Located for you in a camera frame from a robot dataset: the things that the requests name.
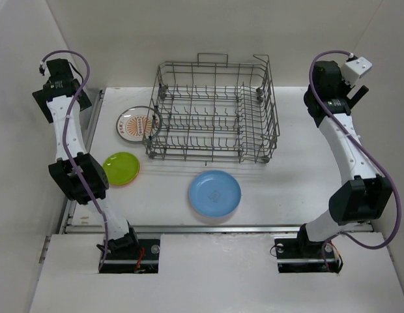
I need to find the patterned white plate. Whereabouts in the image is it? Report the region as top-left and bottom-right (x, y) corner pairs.
(116, 106), (163, 143)

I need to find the green plate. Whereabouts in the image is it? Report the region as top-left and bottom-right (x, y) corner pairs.
(102, 152), (141, 186)

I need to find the grey wire dish rack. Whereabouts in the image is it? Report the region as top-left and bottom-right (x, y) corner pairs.
(142, 53), (280, 164)

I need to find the blue plate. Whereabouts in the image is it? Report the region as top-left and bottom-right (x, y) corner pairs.
(188, 170), (242, 218)

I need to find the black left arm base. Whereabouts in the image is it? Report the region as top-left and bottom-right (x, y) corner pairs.
(97, 238), (161, 274)

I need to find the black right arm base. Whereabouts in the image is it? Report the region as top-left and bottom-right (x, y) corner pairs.
(270, 237), (344, 274)

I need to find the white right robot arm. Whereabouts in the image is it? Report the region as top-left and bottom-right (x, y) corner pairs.
(295, 57), (392, 257)

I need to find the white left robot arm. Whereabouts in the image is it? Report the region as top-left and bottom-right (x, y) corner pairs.
(33, 59), (140, 259)

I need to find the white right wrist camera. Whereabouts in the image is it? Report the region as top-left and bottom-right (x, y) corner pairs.
(341, 57), (373, 85)

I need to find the front aluminium rail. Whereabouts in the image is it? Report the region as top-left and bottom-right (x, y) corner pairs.
(62, 223), (373, 234)

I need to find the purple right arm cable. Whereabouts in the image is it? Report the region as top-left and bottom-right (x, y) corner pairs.
(309, 49), (402, 273)

